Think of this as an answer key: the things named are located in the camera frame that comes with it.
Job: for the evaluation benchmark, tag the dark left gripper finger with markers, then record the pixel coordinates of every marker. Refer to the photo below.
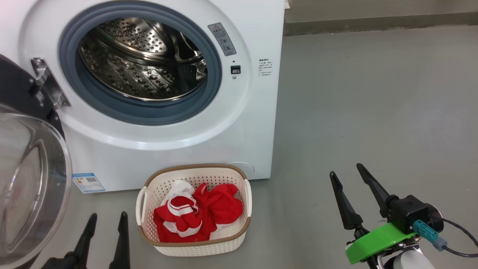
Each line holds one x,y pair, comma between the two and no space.
121,250
84,246

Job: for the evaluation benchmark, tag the cream perforated laundry basket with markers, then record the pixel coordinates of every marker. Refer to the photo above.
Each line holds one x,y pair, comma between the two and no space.
194,248

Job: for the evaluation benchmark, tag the grey warning label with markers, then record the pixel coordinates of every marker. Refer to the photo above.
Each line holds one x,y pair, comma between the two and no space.
222,39

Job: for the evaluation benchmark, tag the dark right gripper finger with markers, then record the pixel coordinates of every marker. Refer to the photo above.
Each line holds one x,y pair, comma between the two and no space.
375,188
346,207

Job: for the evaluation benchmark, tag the dark round washing machine door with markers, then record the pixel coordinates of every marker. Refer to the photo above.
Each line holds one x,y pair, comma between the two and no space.
33,186

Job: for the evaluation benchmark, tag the printed text sticker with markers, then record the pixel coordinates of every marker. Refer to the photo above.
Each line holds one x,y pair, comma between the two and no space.
265,67

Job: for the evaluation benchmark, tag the metal door hinge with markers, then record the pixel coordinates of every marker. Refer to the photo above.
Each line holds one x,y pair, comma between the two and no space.
50,84

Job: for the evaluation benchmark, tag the black door latch socket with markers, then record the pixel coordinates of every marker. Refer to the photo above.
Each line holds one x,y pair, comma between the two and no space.
235,70

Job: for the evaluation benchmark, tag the round white filter cover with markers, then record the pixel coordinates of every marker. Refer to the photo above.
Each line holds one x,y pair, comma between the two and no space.
242,167

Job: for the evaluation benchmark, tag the grey rubber door gasket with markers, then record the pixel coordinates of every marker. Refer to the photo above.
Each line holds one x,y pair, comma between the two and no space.
69,74

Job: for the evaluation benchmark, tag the red and white garment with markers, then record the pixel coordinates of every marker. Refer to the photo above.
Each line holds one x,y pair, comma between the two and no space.
179,220

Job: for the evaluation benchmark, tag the blue energy label sticker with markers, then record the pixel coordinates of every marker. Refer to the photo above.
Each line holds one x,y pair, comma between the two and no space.
89,183

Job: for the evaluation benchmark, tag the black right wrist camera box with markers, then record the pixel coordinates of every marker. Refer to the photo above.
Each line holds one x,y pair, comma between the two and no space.
409,213

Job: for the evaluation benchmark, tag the white washing machine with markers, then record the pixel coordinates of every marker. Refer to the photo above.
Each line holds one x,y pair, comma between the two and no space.
168,153

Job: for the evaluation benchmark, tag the perforated steel drum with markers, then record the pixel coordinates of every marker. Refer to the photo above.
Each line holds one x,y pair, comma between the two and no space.
142,63

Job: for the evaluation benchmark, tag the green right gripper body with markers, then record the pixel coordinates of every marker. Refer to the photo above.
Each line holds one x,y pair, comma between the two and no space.
377,241

